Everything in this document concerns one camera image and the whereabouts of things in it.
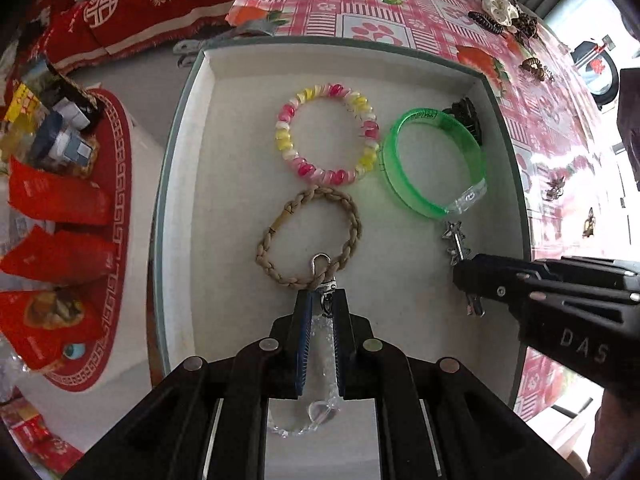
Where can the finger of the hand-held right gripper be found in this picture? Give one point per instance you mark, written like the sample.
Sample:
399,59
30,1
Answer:
560,320
550,271

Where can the yellow packet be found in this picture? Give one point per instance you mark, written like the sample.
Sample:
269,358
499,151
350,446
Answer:
20,105

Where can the red printed blanket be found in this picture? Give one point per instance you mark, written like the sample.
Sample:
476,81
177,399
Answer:
150,15

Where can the white scrunchie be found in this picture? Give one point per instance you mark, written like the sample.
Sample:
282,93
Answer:
496,2

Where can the beige rabbit hair clip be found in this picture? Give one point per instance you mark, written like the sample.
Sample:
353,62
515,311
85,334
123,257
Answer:
590,222

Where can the dark brown object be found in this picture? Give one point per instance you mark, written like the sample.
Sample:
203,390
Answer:
630,125

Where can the red round mat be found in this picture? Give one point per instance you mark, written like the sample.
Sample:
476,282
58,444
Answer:
114,160

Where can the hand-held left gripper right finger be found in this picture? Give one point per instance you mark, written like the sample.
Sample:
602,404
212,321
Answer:
342,345

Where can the green translucent bangle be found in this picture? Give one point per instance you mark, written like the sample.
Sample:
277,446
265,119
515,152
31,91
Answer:
395,180

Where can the leopard print scrunchie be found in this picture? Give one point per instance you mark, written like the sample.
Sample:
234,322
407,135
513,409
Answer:
525,27

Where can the white shallow tray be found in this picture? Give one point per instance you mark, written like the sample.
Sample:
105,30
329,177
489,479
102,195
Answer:
240,160

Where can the person's right forearm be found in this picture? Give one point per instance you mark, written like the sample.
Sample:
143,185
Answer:
615,435

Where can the black claw hair clip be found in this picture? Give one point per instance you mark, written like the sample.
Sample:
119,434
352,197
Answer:
467,115

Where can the dark crumpled wrapper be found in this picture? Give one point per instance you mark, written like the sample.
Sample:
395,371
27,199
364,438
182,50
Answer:
75,90

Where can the strawberry print pink tablecloth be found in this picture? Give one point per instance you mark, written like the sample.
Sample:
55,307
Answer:
400,25

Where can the silver star hair pin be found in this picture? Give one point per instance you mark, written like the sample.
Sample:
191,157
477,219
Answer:
452,235

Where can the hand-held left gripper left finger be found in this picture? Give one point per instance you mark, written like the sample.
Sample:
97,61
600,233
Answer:
302,345

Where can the small metal earrings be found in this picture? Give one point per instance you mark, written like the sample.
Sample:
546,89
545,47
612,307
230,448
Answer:
555,187

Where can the red packet with picture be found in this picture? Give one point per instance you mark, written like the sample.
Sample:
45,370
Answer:
45,325

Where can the white washing machine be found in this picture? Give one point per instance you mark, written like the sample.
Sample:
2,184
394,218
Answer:
597,77

